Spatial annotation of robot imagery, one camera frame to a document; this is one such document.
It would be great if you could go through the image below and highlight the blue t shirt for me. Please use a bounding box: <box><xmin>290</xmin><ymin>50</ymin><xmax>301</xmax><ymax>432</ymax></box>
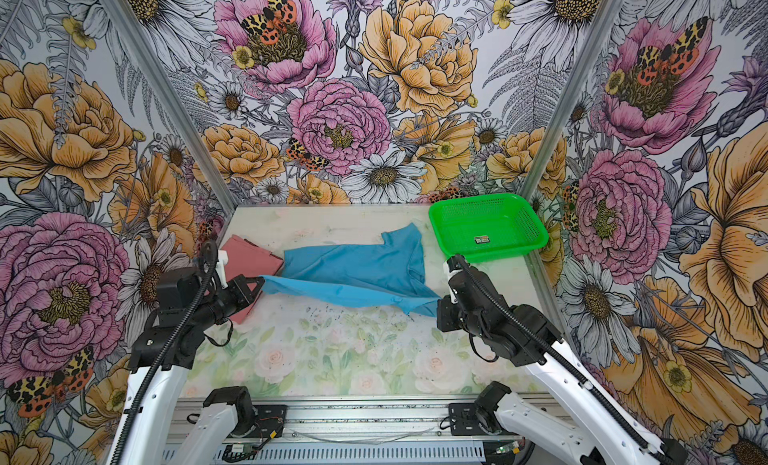
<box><xmin>262</xmin><ymin>224</ymin><xmax>439</xmax><ymax>317</ymax></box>

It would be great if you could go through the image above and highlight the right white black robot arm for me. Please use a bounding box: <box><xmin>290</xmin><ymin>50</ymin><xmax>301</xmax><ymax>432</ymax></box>
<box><xmin>437</xmin><ymin>296</ymin><xmax>688</xmax><ymax>464</ymax></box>

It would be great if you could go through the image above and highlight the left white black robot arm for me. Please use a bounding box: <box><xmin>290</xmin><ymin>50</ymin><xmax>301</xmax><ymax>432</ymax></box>
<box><xmin>107</xmin><ymin>267</ymin><xmax>264</xmax><ymax>464</ymax></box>

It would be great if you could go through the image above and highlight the green plastic basket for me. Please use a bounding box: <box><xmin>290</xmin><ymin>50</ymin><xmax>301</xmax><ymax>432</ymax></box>
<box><xmin>428</xmin><ymin>193</ymin><xmax>549</xmax><ymax>264</ymax></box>

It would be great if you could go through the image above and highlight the small green circuit board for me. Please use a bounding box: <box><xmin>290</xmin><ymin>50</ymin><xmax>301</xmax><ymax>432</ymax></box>
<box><xmin>495</xmin><ymin>441</ymin><xmax>521</xmax><ymax>455</ymax></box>

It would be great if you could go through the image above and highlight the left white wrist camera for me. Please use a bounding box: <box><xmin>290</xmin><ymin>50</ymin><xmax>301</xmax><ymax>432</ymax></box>
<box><xmin>215</xmin><ymin>249</ymin><xmax>229</xmax><ymax>289</ymax></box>

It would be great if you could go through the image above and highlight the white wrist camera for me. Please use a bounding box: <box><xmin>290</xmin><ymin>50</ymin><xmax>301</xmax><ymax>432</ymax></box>
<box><xmin>444</xmin><ymin>257</ymin><xmax>465</xmax><ymax>304</ymax></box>
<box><xmin>215</xmin><ymin>249</ymin><xmax>229</xmax><ymax>289</ymax></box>

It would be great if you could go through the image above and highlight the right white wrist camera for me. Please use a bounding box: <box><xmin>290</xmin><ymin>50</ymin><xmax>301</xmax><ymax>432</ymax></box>
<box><xmin>444</xmin><ymin>257</ymin><xmax>465</xmax><ymax>304</ymax></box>

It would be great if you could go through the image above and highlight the right black corrugated cable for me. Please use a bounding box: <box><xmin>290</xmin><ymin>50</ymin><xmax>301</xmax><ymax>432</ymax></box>
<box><xmin>446</xmin><ymin>254</ymin><xmax>676</xmax><ymax>465</ymax></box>

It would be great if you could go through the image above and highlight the black corrugated cable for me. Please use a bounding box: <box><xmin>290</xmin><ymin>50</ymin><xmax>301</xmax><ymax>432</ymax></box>
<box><xmin>446</xmin><ymin>254</ymin><xmax>676</xmax><ymax>465</ymax></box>
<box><xmin>107</xmin><ymin>241</ymin><xmax>220</xmax><ymax>465</ymax></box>

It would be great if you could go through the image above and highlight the left black corrugated cable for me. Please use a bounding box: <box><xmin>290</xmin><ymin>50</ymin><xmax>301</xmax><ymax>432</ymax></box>
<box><xmin>107</xmin><ymin>241</ymin><xmax>220</xmax><ymax>465</ymax></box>

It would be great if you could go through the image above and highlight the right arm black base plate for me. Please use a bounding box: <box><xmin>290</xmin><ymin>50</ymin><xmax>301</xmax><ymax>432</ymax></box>
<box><xmin>448</xmin><ymin>402</ymin><xmax>502</xmax><ymax>436</ymax></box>

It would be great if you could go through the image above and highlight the aluminium front rail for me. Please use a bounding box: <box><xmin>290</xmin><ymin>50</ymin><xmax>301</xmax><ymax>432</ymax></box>
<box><xmin>255</xmin><ymin>395</ymin><xmax>475</xmax><ymax>442</ymax></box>

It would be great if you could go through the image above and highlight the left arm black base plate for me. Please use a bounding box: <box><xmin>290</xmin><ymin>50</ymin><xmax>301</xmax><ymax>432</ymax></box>
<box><xmin>243</xmin><ymin>404</ymin><xmax>288</xmax><ymax>440</ymax></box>

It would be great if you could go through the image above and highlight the white slotted cable duct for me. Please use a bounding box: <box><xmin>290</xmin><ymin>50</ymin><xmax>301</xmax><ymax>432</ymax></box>
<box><xmin>239</xmin><ymin>440</ymin><xmax>486</xmax><ymax>464</ymax></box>

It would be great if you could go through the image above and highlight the left aluminium corner post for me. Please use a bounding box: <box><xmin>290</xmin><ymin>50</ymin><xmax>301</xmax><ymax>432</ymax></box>
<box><xmin>98</xmin><ymin>0</ymin><xmax>237</xmax><ymax>215</ymax></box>

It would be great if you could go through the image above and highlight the aluminium corner post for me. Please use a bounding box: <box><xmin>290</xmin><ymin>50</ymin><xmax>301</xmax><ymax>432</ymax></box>
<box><xmin>521</xmin><ymin>0</ymin><xmax>624</xmax><ymax>200</ymax></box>
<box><xmin>98</xmin><ymin>0</ymin><xmax>237</xmax><ymax>215</ymax></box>

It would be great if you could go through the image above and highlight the right aluminium corner post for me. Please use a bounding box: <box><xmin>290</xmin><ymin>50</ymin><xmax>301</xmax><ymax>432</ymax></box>
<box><xmin>521</xmin><ymin>0</ymin><xmax>624</xmax><ymax>200</ymax></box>

